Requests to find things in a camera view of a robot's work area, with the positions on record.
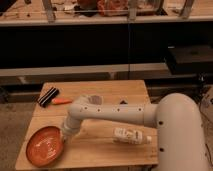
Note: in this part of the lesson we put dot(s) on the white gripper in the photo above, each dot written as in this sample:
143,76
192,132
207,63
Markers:
68,132

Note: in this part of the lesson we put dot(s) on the orange ceramic bowl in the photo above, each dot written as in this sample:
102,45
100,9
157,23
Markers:
44,146

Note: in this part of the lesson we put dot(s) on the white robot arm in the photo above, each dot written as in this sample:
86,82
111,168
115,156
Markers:
177,118

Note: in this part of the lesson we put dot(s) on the orange carrot toy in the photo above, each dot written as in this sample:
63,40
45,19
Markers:
60,101

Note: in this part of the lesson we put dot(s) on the black striped block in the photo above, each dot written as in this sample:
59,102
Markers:
44,100

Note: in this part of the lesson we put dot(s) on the white plastic bottle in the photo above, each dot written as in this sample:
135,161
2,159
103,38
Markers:
131,136

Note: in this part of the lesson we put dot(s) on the grey metal shelf rack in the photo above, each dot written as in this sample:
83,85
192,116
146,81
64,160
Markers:
59,36

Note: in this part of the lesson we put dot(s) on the black box on right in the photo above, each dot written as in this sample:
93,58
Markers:
190,59

